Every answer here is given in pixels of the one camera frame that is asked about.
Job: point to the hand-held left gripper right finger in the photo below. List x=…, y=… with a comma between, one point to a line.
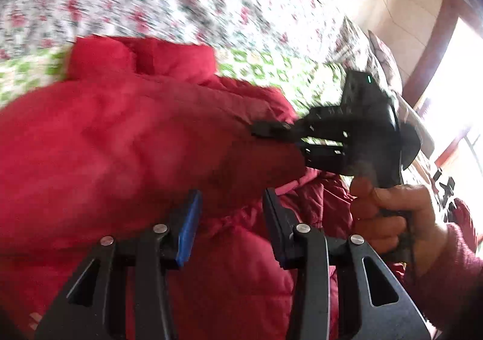
x=274, y=228

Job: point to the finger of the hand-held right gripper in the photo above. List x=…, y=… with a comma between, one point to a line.
x=271, y=129

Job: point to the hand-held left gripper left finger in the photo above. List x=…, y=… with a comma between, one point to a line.
x=188, y=228

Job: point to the red puffer jacket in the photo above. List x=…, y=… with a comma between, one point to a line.
x=124, y=151

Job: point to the person's right hand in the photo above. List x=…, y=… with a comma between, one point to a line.
x=400, y=219

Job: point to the green checked blanket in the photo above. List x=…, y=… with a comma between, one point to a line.
x=271, y=70

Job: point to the patterned pillow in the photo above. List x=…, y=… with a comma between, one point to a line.
x=385, y=57

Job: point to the black and white printed cloth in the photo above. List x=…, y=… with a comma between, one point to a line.
x=445, y=193

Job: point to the reddish wooden window frame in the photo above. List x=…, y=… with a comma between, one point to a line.
x=434, y=46

